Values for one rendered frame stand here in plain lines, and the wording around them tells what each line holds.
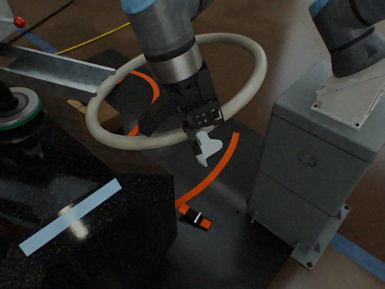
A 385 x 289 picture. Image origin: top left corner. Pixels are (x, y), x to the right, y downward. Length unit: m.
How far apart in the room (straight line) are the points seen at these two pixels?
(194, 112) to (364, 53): 0.73
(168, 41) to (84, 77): 0.58
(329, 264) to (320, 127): 0.89
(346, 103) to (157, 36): 0.83
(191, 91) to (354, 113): 0.74
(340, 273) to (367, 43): 1.16
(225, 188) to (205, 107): 1.40
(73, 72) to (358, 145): 0.97
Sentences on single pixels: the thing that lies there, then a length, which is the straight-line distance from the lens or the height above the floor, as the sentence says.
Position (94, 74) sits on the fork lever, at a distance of 1.01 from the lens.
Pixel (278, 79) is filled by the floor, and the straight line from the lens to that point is 2.86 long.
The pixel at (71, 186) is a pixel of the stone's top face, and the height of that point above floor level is 0.82.
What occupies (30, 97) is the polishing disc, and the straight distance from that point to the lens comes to 1.32.
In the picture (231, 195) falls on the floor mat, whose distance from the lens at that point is 1.91.
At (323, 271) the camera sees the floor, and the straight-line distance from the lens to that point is 1.84.
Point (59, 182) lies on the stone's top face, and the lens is 1.04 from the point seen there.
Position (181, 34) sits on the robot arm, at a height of 1.38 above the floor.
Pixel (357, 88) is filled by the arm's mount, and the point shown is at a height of 0.99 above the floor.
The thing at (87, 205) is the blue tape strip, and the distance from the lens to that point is 0.99.
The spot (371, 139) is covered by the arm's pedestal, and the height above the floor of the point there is 0.85.
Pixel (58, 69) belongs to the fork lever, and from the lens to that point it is 1.09.
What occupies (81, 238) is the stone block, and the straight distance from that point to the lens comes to 1.00.
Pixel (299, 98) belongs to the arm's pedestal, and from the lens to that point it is 1.27.
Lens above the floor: 1.60
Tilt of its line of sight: 48 degrees down
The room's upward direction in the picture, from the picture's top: straight up
